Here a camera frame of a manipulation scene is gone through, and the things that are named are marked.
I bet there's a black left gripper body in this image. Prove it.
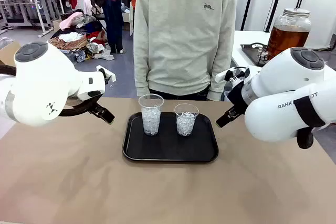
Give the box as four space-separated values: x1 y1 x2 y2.
88 100 108 116

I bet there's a brown cardboard box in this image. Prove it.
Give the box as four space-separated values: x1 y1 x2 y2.
0 40 22 67

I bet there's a dark metal handled tray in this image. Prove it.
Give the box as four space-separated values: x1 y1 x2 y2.
240 42 271 68

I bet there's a person in pink top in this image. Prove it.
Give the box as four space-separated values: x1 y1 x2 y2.
89 0 132 54

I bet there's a person's right forearm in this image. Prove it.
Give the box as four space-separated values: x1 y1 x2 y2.
133 37 151 98

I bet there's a black plastic serving tray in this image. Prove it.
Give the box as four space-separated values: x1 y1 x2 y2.
122 112 219 163

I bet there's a grey background workbench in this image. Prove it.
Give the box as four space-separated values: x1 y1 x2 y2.
0 0 66 37

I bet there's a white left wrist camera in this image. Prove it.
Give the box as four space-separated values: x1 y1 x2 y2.
96 65 117 83

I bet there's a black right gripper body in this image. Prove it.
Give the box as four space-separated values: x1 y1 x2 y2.
227 80 248 113

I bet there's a pile of mixed clothes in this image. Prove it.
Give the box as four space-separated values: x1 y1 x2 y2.
41 11 115 63

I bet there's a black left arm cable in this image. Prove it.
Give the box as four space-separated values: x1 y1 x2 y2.
59 97 98 118

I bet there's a person's left forearm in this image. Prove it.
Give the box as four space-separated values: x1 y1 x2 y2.
209 37 236 102

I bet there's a short clear iced cup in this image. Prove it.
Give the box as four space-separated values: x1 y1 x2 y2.
174 103 200 137

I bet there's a tall clear iced cup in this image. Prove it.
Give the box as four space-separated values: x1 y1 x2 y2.
138 93 165 136

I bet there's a person in cream sweatshirt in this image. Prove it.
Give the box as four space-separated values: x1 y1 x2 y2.
133 0 238 101

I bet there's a glass tea dispenser jar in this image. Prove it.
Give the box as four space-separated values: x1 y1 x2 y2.
265 8 312 61

